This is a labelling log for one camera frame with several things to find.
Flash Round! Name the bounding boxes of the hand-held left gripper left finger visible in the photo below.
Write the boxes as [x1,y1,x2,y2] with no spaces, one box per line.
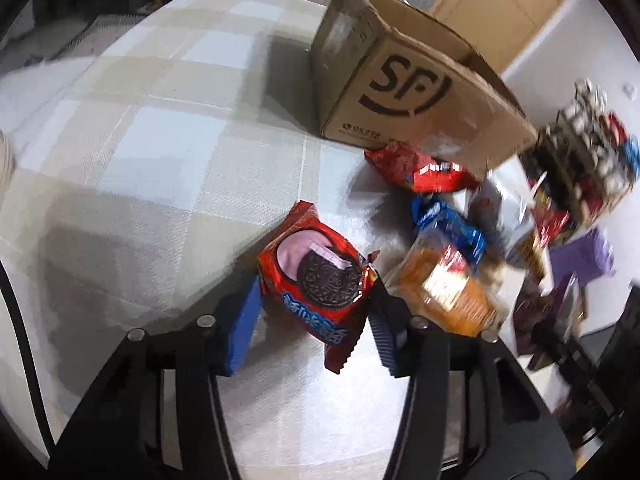
[47,277,266,480]

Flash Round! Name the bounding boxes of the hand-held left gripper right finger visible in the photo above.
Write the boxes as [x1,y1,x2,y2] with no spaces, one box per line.
[367,280,581,480]

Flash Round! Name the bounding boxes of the red cookie packet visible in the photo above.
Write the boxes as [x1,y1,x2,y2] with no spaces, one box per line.
[257,200,381,373]

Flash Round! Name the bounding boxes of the blue cookie packet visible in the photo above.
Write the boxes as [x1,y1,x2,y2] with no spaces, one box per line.
[411,195,487,266]

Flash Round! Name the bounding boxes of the cardboard box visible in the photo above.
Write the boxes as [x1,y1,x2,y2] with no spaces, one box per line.
[310,0,538,181]

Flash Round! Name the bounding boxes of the orange cracker packet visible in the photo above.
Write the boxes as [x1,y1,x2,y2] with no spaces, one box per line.
[390,242,506,338]

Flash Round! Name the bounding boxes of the dark purple snack packet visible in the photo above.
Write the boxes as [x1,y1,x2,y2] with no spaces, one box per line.
[512,272,586,371]

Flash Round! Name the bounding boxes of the white snack packet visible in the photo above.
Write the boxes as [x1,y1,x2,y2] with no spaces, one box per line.
[467,170,551,281]

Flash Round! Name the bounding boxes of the checked tablecloth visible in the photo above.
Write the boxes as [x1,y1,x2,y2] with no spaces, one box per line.
[0,0,551,480]

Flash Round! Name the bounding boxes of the small red snack packet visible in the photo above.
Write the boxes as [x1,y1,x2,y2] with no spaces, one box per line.
[530,175,571,246]

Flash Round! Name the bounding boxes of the snack rack shelf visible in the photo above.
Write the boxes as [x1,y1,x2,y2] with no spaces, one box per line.
[520,80,640,231]

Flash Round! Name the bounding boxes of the striped rug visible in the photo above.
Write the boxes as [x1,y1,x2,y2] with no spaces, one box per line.
[50,12,151,61]

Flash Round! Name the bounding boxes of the wooden door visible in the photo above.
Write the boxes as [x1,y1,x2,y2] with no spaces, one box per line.
[430,0,581,71]

